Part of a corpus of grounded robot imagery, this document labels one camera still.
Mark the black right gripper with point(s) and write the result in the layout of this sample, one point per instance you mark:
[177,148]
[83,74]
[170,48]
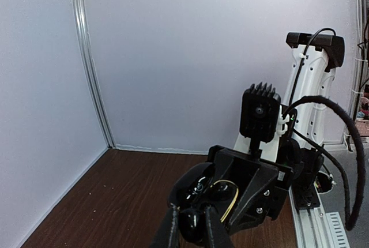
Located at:
[263,185]

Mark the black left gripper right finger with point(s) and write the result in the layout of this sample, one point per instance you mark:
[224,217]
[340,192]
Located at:
[215,234]

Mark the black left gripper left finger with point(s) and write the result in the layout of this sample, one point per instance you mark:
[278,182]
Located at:
[167,235]

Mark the black earbud charging case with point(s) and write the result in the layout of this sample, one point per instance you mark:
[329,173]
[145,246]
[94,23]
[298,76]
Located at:
[199,188]

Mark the black earbud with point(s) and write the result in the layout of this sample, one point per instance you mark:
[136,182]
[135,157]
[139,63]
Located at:
[191,225]

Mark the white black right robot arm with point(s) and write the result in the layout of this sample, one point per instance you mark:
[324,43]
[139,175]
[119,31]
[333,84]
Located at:
[278,150]

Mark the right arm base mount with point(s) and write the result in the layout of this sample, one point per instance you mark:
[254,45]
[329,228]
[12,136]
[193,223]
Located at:
[304,192]

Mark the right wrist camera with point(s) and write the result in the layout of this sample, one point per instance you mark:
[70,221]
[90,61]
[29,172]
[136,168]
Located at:
[262,123]

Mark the aluminium front rail frame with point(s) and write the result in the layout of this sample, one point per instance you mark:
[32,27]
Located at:
[316,228]

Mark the right aluminium corner post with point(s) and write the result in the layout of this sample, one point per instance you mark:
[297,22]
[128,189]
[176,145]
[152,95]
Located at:
[90,70]

